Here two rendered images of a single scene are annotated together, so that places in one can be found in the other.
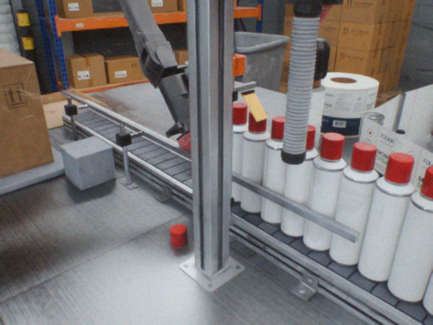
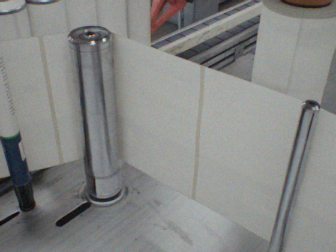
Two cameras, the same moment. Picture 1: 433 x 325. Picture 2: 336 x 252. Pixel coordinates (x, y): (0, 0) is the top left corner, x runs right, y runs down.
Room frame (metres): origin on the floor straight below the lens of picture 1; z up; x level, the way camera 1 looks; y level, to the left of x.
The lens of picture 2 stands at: (0.72, -0.65, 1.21)
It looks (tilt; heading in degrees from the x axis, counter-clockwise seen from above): 35 degrees down; 84
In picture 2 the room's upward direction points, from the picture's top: 1 degrees clockwise
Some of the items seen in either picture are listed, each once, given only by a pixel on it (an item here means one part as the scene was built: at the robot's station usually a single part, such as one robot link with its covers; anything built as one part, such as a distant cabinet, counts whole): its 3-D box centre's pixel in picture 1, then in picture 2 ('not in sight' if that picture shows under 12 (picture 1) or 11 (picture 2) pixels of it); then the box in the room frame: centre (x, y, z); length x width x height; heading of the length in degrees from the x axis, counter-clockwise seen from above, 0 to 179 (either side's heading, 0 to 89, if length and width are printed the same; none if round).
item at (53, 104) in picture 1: (58, 108); not in sight; (1.40, 0.60, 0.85); 0.30 x 0.26 x 0.04; 43
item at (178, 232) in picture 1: (178, 235); not in sight; (0.61, 0.07, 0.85); 0.03 x 0.03 x 0.03
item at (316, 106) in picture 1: (306, 100); (297, 32); (0.91, -0.22, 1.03); 0.09 x 0.09 x 0.30
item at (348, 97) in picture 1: (339, 103); not in sight; (1.13, -0.38, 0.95); 0.20 x 0.20 x 0.14
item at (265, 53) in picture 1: (239, 75); not in sight; (3.49, -0.22, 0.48); 0.89 x 0.63 x 0.96; 144
